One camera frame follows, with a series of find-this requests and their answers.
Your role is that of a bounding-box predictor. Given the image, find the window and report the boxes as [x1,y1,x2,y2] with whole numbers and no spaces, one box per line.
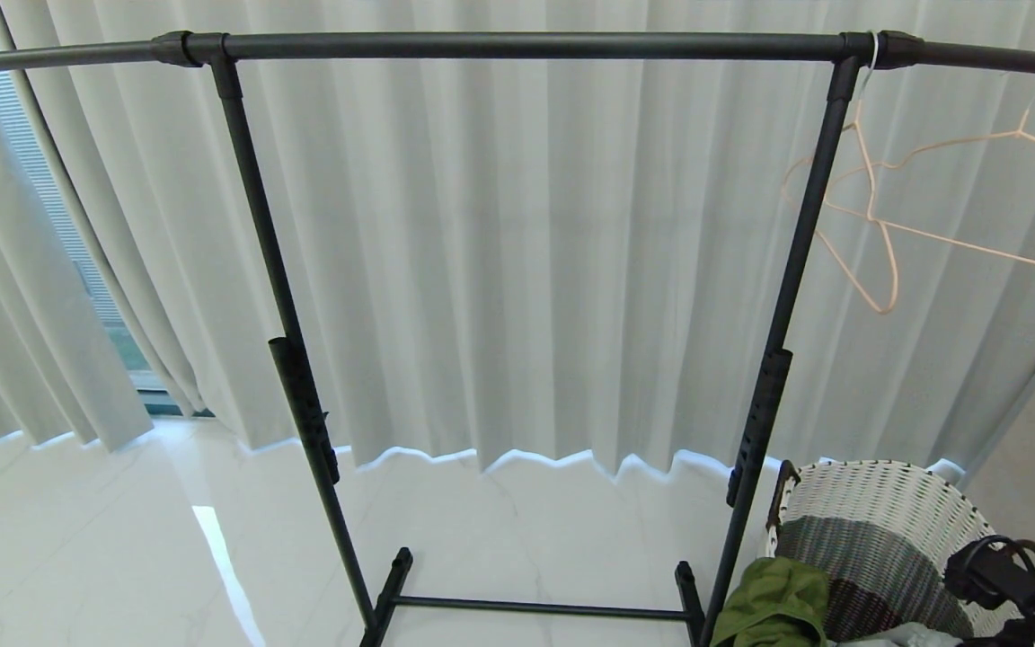
[0,0,215,420]

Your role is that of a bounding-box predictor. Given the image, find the black clothes rack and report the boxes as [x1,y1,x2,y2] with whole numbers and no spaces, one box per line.
[0,30,1035,647]

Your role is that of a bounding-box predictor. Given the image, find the white laundry basket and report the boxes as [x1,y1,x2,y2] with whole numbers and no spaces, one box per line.
[763,458,1035,647]

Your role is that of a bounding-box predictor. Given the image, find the pale grey shorts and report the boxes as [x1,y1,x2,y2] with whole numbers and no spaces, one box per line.
[836,620,963,647]

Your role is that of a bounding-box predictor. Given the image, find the black cable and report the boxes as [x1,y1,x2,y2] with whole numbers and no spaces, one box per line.
[956,536,1035,594]

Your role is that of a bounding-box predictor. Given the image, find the pink clothes hanger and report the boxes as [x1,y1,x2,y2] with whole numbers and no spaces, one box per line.
[781,54,900,315]
[823,49,1035,279]

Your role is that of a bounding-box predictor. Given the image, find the olive green garment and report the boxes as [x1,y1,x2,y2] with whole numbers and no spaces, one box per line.
[709,557,833,647]

